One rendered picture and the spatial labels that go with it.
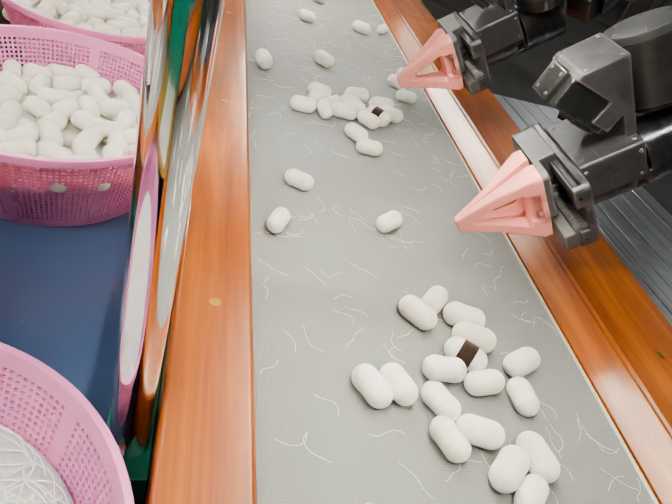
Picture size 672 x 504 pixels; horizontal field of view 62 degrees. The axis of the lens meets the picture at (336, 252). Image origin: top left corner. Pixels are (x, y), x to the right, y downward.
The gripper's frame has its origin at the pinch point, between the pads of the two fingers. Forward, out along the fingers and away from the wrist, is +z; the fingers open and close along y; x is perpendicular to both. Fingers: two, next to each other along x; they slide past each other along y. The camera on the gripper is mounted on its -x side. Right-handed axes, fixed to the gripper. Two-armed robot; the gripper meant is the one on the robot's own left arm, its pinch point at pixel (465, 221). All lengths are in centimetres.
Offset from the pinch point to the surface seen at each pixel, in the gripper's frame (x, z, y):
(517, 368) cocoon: 6.5, 1.0, 11.4
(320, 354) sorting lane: -2.9, 14.1, 10.6
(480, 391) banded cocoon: 4.1, 4.3, 13.7
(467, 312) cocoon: 4.2, 2.9, 6.1
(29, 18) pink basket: -25, 36, -34
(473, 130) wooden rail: 12.7, -7.7, -31.1
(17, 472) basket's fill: -13.7, 28.3, 20.0
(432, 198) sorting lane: 7.8, 1.6, -14.5
